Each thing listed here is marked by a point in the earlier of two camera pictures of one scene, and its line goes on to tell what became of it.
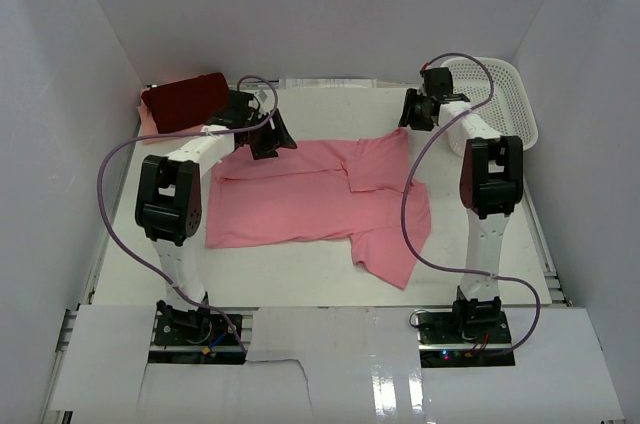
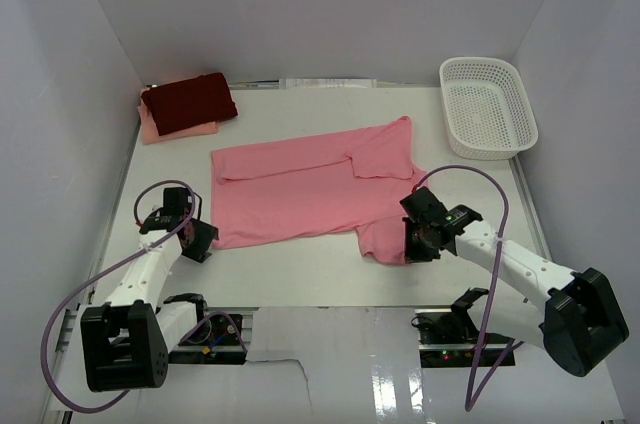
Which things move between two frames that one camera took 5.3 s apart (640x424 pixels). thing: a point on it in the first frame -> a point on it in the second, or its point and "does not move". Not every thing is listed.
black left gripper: x=276 y=138 -> x=207 y=232
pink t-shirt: x=360 y=189 does not move
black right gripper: x=409 y=118 -> x=413 y=254
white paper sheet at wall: x=327 y=83 does not move
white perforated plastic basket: x=508 y=112 does not move
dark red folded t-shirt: x=188 y=102 does not move
